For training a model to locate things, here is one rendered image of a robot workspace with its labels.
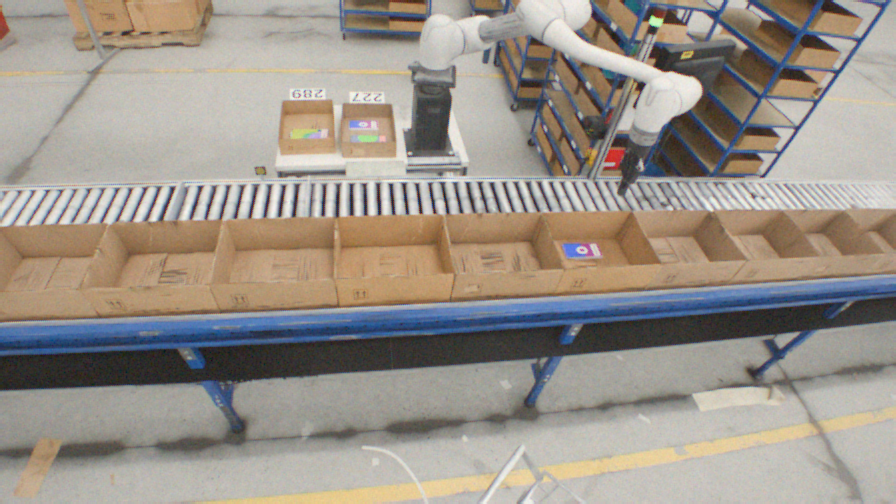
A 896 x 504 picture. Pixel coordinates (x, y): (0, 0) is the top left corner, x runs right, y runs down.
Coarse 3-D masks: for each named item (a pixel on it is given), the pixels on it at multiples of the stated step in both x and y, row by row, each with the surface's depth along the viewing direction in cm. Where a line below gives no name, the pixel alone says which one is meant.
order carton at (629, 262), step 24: (552, 216) 180; (576, 216) 182; (600, 216) 184; (624, 216) 186; (576, 240) 193; (600, 240) 194; (624, 240) 190; (576, 264) 183; (600, 264) 184; (624, 264) 186; (648, 264) 174; (576, 288) 169; (600, 288) 171; (624, 288) 174
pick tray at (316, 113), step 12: (288, 108) 252; (300, 108) 254; (312, 108) 255; (324, 108) 257; (288, 120) 251; (300, 120) 252; (312, 120) 253; (324, 120) 255; (288, 132) 244; (288, 144) 227; (300, 144) 228; (312, 144) 230; (324, 144) 231
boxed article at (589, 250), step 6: (564, 246) 187; (570, 246) 188; (576, 246) 188; (582, 246) 189; (588, 246) 189; (594, 246) 189; (564, 252) 186; (570, 252) 185; (576, 252) 186; (582, 252) 186; (588, 252) 187; (594, 252) 187; (600, 252) 187; (570, 258) 184; (576, 258) 185; (582, 258) 185; (588, 258) 186; (594, 258) 186
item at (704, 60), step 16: (672, 48) 180; (688, 48) 183; (704, 48) 186; (720, 48) 192; (656, 64) 185; (672, 64) 184; (688, 64) 187; (704, 64) 192; (720, 64) 198; (704, 80) 202; (704, 96) 217; (672, 128) 220; (656, 160) 218
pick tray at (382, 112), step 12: (348, 108) 255; (360, 108) 256; (372, 108) 257; (384, 108) 259; (348, 120) 257; (360, 120) 258; (372, 120) 259; (384, 120) 261; (348, 132) 249; (360, 132) 250; (372, 132) 251; (384, 132) 253; (348, 144) 229; (360, 144) 230; (372, 144) 231; (384, 144) 232; (396, 144) 234; (348, 156) 235; (360, 156) 236; (372, 156) 237; (384, 156) 238
